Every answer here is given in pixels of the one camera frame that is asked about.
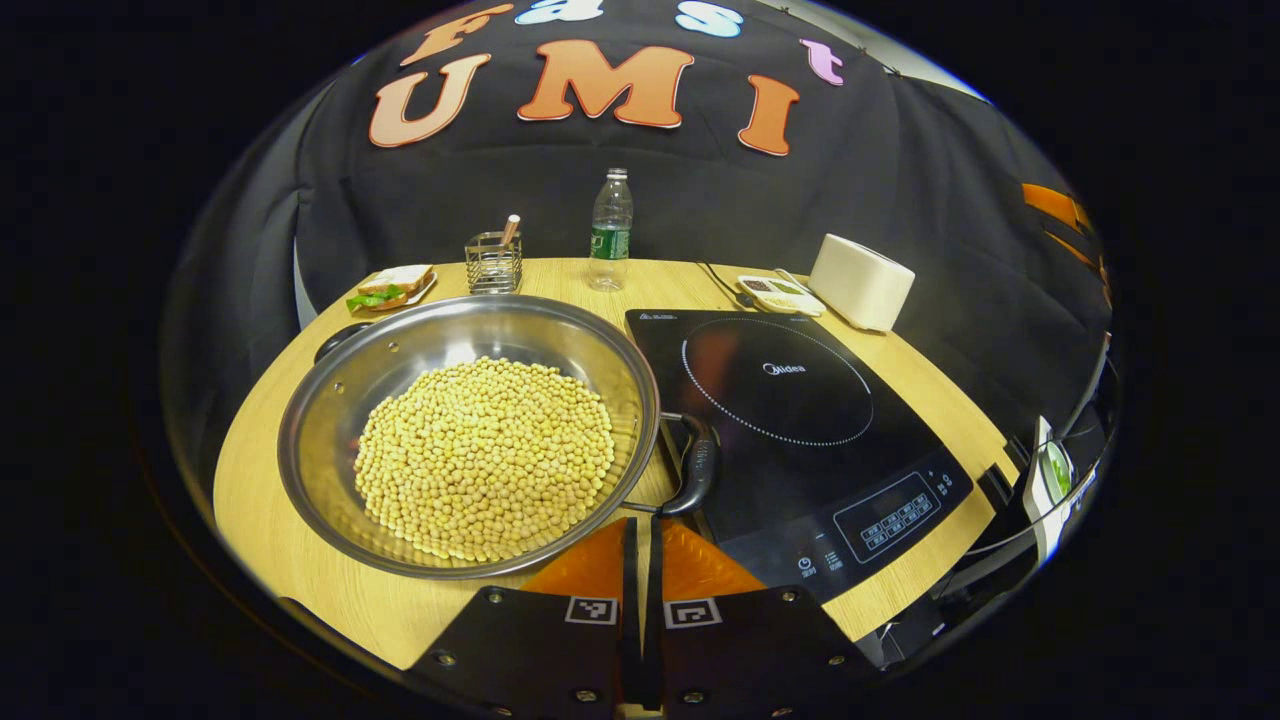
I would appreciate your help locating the white toaster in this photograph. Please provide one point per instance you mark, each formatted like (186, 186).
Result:
(860, 285)

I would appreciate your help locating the black induction cooktop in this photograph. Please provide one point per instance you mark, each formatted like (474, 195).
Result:
(780, 400)

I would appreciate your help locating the black backdrop cloth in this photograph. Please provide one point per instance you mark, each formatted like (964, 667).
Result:
(700, 200)

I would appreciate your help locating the stainless steel pot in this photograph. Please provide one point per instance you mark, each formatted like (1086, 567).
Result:
(330, 440)

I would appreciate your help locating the pile of soybeans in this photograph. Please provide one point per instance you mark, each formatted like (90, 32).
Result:
(485, 460)

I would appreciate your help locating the white and green device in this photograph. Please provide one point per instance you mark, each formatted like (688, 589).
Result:
(1052, 480)

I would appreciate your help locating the white divided plate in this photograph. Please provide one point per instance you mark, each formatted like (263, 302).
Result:
(780, 296)

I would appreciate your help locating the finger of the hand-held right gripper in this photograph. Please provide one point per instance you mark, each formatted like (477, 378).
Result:
(1075, 250)
(1055, 205)

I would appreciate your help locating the clear plastic water bottle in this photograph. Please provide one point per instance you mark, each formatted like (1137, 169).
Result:
(610, 235)

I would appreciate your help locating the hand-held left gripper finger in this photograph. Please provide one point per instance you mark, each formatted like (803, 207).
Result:
(631, 640)
(651, 640)

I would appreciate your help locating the sandwich with lettuce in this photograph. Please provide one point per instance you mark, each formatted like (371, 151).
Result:
(395, 282)

